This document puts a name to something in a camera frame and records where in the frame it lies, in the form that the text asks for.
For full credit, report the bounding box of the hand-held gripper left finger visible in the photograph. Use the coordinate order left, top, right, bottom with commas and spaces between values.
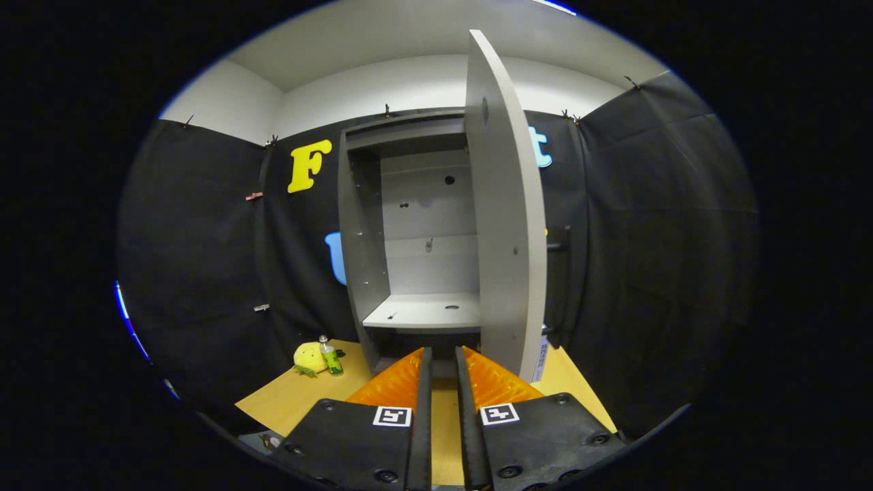
273, 346, 434, 491

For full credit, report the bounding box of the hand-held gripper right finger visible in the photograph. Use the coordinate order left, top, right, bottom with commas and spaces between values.
456, 345, 628, 491

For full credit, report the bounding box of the black door handle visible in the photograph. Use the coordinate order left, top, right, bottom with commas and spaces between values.
544, 225, 572, 336

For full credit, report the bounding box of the grey shoe cabinet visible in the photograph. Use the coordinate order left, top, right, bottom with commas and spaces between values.
338, 109, 570, 383

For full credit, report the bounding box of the beige shoe cabinet door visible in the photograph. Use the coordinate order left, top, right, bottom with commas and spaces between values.
464, 29, 548, 384

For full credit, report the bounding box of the green bottle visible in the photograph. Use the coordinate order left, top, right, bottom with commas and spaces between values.
319, 335, 344, 376

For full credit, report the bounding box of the yellow plush toy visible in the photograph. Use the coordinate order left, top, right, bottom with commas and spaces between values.
293, 341, 328, 378

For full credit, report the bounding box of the black backdrop cloth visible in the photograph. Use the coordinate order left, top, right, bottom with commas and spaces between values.
116, 68, 761, 441

